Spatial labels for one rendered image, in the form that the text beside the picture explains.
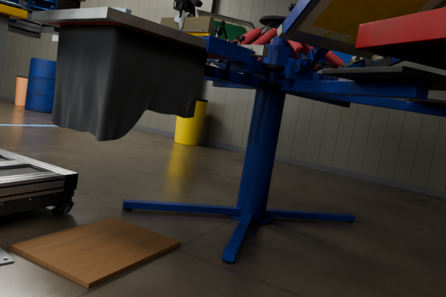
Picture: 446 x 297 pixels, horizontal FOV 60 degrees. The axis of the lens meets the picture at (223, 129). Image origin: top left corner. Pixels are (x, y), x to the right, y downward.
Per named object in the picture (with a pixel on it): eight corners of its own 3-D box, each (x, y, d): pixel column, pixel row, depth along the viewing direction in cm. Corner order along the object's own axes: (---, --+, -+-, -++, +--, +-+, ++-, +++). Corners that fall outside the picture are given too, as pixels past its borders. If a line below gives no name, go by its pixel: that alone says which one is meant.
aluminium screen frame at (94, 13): (105, 18, 127) (107, 6, 127) (30, 20, 165) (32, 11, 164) (248, 61, 187) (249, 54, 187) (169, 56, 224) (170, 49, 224)
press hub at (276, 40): (255, 230, 235) (295, 7, 225) (208, 210, 261) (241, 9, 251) (289, 221, 265) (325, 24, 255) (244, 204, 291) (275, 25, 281)
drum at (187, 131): (206, 145, 612) (213, 101, 606) (191, 146, 571) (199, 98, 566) (181, 140, 632) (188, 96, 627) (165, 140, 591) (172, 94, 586)
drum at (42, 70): (68, 114, 746) (74, 64, 739) (39, 113, 689) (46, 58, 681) (45, 109, 774) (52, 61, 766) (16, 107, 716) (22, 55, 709)
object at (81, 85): (100, 142, 141) (116, 25, 138) (45, 123, 170) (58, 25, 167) (107, 143, 143) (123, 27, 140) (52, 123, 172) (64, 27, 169)
